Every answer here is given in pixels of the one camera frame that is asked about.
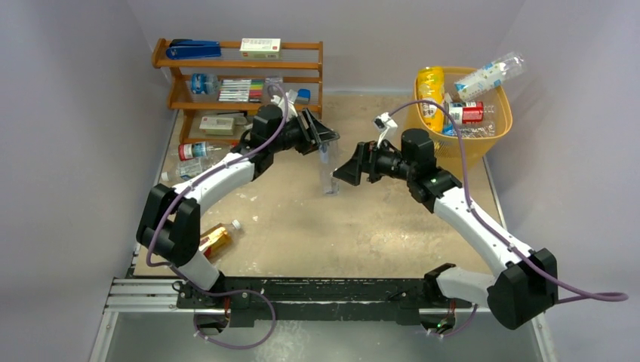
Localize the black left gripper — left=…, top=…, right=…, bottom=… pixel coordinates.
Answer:
left=269, top=109, right=338, bottom=156

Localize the clear bottle white cap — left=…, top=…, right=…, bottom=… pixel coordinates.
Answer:
left=318, top=140, right=340, bottom=196

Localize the yellow plastic bottle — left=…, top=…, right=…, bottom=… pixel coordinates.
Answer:
left=416, top=66, right=445, bottom=133

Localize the clear bottle red label red cap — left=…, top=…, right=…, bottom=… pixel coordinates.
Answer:
left=447, top=101, right=495, bottom=126

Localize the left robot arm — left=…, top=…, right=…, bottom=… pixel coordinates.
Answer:
left=136, top=105, right=340, bottom=308

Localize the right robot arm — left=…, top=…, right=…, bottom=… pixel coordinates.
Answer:
left=332, top=128, right=558, bottom=330

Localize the yellow mesh waste bin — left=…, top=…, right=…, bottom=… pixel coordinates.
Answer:
left=402, top=66, right=512, bottom=173

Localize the blue white eraser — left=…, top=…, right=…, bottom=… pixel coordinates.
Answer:
left=296, top=88, right=311, bottom=104

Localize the small clear container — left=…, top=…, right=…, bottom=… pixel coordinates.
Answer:
left=264, top=76, right=284, bottom=94

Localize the set of colored markers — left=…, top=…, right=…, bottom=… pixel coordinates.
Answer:
left=218, top=78, right=264, bottom=103

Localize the wooden shelf rack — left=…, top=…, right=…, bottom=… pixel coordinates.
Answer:
left=152, top=38, right=324, bottom=143

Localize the clear bottle red label by shelf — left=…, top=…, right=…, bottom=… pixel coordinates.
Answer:
left=173, top=141, right=237, bottom=161

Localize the clear bottle blue white label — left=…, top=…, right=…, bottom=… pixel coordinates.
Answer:
left=160, top=158, right=211, bottom=183

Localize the amber bottle red gold label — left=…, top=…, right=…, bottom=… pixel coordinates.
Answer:
left=198, top=219, right=244, bottom=259

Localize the blue stapler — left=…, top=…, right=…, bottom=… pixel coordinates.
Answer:
left=165, top=38, right=222, bottom=60

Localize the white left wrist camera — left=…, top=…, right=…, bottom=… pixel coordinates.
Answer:
left=272, top=90, right=298, bottom=121

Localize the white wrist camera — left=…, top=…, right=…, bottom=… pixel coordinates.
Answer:
left=272, top=90, right=298, bottom=121
left=373, top=112, right=398, bottom=148

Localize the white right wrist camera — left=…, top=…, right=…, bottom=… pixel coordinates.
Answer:
left=373, top=112, right=398, bottom=148

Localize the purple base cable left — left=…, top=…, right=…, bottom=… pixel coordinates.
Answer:
left=192, top=288, right=277, bottom=351

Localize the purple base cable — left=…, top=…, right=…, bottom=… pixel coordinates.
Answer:
left=192, top=288, right=277, bottom=351
left=426, top=302, right=478, bottom=341

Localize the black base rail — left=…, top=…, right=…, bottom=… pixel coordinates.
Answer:
left=172, top=276, right=470, bottom=333

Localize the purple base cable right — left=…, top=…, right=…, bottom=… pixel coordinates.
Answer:
left=426, top=302, right=478, bottom=341

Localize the aluminium table frame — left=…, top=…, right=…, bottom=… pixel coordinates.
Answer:
left=91, top=277, right=558, bottom=361

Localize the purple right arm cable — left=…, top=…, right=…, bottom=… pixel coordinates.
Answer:
left=387, top=100, right=629, bottom=305

